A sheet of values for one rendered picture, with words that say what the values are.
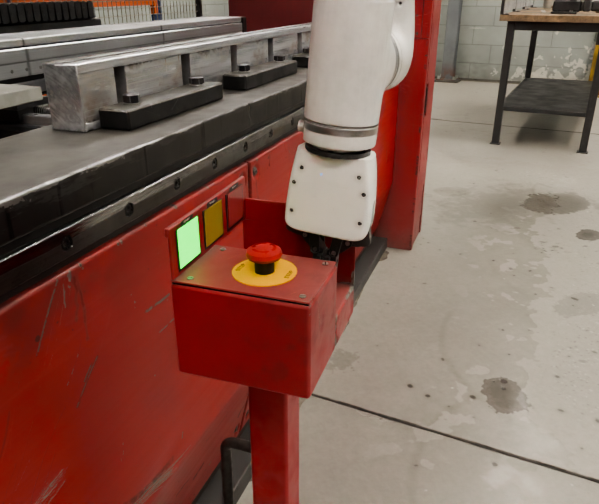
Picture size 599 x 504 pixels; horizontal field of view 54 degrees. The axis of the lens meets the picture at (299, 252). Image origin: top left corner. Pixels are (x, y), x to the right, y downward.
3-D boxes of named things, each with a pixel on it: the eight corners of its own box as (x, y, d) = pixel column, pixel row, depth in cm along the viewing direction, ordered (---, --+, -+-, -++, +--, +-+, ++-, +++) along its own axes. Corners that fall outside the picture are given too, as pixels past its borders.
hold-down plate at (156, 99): (130, 131, 86) (127, 110, 85) (99, 128, 88) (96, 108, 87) (223, 98, 112) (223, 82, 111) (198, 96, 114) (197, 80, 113)
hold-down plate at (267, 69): (246, 90, 121) (245, 75, 119) (222, 89, 122) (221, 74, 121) (297, 72, 146) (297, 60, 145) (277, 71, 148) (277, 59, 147)
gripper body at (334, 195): (285, 137, 65) (278, 231, 70) (376, 153, 62) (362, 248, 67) (306, 124, 71) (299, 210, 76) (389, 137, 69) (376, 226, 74)
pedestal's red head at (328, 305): (309, 401, 64) (310, 248, 56) (177, 373, 68) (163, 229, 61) (353, 312, 81) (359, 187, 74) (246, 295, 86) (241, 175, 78)
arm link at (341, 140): (289, 120, 64) (287, 147, 65) (369, 133, 61) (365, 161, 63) (312, 106, 71) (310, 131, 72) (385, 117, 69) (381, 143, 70)
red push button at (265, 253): (275, 287, 63) (274, 256, 62) (240, 281, 64) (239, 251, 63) (287, 271, 67) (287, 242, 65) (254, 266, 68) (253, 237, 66)
